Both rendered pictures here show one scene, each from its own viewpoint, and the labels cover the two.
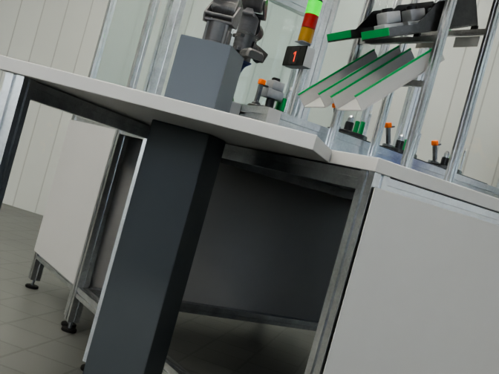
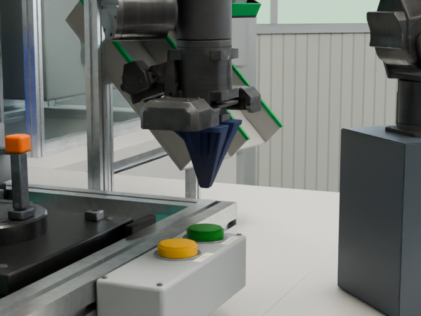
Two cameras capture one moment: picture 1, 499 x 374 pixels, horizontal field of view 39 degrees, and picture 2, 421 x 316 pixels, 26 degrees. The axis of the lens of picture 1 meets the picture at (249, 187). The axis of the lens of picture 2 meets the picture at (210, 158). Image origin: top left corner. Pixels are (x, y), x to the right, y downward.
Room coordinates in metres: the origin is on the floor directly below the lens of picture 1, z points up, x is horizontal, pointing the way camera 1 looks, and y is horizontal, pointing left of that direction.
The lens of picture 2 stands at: (2.64, 0.92, 1.21)
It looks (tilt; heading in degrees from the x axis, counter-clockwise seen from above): 10 degrees down; 236
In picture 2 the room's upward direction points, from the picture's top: straight up
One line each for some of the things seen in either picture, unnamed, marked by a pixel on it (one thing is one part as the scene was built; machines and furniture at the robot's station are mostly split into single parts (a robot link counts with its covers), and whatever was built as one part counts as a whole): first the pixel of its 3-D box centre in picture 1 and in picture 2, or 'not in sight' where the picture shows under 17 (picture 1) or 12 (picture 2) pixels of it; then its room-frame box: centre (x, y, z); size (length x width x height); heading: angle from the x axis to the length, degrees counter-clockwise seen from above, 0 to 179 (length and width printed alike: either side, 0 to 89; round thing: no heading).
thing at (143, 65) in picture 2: (255, 51); (156, 76); (2.15, 0.09, 1.13); 0.07 x 0.07 x 0.06; 32
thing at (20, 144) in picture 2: (261, 91); (12, 171); (2.29, 0.05, 1.04); 0.04 x 0.02 x 0.08; 123
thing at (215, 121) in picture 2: not in sight; (212, 113); (2.10, 0.13, 1.09); 0.09 x 0.04 x 0.02; 33
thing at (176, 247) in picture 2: not in sight; (177, 252); (2.17, 0.17, 0.96); 0.04 x 0.04 x 0.02
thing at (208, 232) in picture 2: not in sight; (205, 236); (2.11, 0.14, 0.96); 0.04 x 0.04 x 0.02
